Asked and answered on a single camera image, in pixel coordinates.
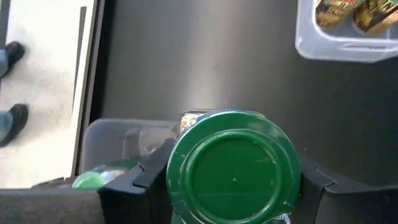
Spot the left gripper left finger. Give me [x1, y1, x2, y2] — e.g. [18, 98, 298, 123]
[0, 138, 177, 224]

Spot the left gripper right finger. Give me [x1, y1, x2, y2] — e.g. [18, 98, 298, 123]
[292, 152, 398, 224]

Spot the green-lid spice jar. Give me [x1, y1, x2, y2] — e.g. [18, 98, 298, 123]
[71, 166, 126, 190]
[165, 108, 302, 224]
[107, 156, 142, 171]

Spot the yellow-lid spice bottle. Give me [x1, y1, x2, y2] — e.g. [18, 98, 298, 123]
[353, 0, 398, 35]
[315, 0, 365, 29]

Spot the clear plastic bin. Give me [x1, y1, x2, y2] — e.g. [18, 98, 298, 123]
[294, 0, 398, 64]
[76, 117, 178, 189]

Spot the wooden table board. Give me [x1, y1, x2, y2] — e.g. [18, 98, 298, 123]
[70, 0, 106, 178]

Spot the black aluminium table frame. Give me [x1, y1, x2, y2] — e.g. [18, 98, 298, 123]
[89, 0, 118, 121]

